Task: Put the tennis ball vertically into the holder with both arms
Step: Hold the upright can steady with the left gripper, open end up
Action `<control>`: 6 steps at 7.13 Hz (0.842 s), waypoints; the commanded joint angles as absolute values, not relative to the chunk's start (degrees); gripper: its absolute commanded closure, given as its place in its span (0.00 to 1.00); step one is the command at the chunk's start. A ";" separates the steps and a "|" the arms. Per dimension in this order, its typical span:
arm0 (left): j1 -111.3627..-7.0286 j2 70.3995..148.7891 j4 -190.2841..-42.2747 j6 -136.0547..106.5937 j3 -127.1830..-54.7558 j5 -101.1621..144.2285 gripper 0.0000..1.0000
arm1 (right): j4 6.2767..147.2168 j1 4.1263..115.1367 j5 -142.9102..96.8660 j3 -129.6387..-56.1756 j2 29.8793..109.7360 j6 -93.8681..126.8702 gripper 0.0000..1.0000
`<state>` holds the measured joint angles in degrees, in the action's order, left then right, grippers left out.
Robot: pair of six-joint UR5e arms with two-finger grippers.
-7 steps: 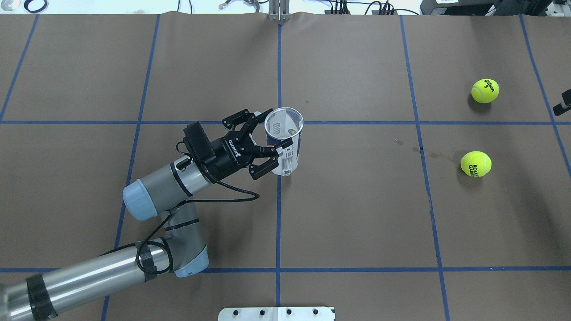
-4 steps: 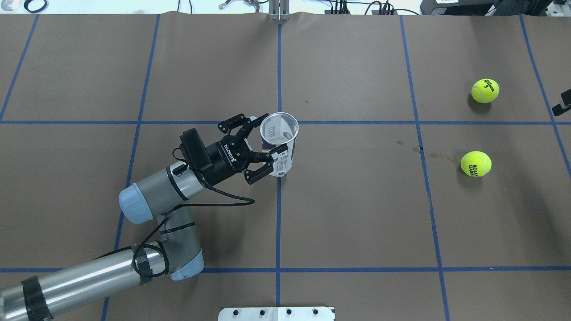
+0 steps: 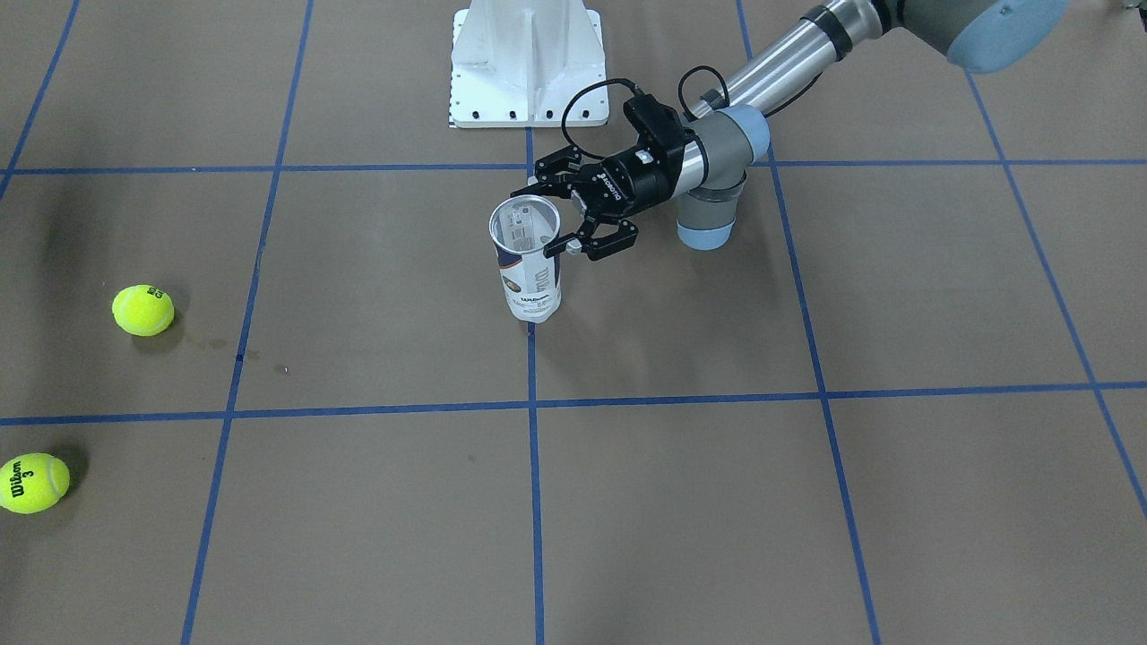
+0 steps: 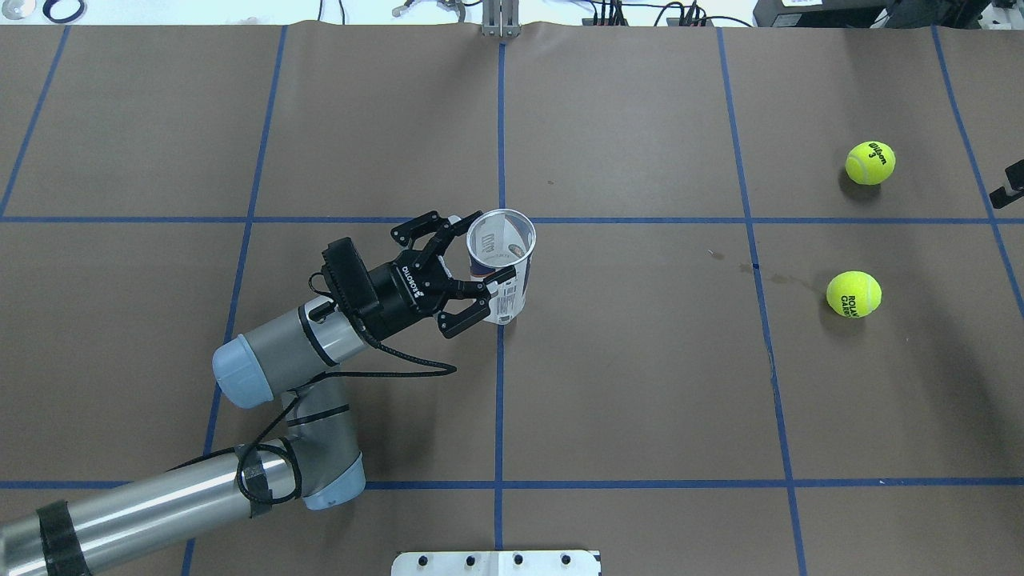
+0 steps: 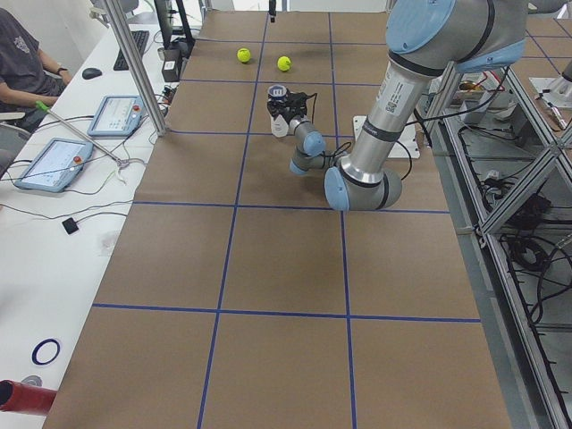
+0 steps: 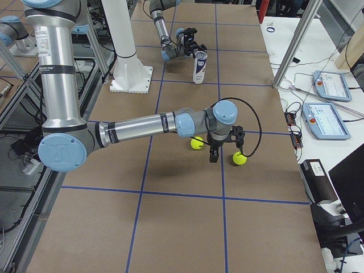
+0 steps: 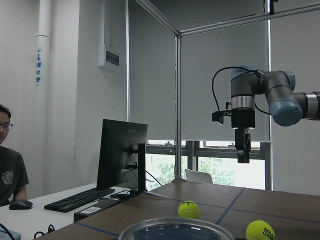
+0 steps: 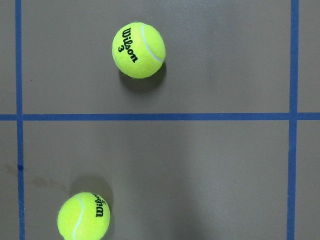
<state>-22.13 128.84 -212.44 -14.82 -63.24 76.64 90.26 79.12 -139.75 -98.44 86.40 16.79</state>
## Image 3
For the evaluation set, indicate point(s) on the brown paper table cover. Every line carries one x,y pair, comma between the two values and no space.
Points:
903,405

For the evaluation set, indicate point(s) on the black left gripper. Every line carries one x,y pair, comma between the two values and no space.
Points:
638,183

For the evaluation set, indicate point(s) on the Roland Garros yellow tennis ball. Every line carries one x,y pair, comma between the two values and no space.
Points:
143,310

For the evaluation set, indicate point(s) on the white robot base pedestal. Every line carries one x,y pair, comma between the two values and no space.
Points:
518,64

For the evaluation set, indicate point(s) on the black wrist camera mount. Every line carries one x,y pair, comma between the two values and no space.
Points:
659,128

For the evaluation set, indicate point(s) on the white blue tennis ball can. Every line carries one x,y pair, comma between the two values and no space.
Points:
520,229

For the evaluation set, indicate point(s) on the Wilson yellow tennis ball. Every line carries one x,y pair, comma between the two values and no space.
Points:
33,482

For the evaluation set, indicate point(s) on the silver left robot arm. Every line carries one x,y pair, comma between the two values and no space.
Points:
697,155

